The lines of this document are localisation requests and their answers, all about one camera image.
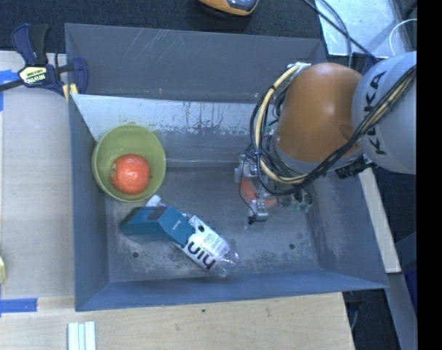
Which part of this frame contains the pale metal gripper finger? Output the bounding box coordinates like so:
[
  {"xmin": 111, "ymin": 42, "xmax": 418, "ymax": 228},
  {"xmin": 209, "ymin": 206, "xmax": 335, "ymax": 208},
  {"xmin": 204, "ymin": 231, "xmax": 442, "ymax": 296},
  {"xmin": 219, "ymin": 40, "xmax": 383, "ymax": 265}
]
[
  {"xmin": 245, "ymin": 198, "xmax": 270, "ymax": 228},
  {"xmin": 233, "ymin": 153, "xmax": 259, "ymax": 186}
]

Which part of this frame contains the orange round object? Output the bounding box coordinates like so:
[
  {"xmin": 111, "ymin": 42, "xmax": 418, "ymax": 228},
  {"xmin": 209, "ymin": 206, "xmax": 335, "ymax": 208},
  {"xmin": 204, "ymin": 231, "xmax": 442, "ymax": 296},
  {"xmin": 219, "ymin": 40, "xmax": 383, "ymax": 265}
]
[{"xmin": 239, "ymin": 176, "xmax": 279, "ymax": 209}]

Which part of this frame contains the grey metal bin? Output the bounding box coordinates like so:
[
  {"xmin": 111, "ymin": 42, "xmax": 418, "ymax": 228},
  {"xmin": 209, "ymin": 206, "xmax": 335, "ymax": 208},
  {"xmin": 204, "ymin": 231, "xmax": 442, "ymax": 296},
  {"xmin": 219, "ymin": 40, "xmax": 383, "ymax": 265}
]
[{"xmin": 63, "ymin": 22, "xmax": 391, "ymax": 313}]

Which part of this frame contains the clear plastic bottle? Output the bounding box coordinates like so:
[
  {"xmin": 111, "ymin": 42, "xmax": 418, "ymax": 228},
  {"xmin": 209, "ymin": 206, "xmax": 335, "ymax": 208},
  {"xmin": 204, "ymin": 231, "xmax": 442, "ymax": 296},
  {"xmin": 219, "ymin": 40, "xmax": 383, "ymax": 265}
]
[{"xmin": 144, "ymin": 194, "xmax": 241, "ymax": 279}]

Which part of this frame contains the teal box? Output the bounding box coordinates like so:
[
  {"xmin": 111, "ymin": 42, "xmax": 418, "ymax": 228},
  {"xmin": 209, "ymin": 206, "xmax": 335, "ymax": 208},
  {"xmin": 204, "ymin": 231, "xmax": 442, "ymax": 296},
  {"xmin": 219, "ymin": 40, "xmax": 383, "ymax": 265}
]
[{"xmin": 118, "ymin": 205, "xmax": 197, "ymax": 248}]

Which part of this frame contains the red-orange round fruit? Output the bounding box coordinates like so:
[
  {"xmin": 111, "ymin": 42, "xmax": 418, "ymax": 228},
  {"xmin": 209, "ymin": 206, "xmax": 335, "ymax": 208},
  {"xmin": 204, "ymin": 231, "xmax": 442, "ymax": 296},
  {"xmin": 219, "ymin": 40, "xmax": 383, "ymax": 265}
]
[{"xmin": 109, "ymin": 153, "xmax": 152, "ymax": 196}]

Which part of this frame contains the green bowl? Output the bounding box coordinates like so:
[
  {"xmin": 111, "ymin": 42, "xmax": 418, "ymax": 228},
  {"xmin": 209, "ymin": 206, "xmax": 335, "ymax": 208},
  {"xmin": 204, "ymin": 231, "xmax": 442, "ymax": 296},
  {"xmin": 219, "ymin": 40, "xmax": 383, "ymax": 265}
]
[{"xmin": 90, "ymin": 122, "xmax": 168, "ymax": 203}]

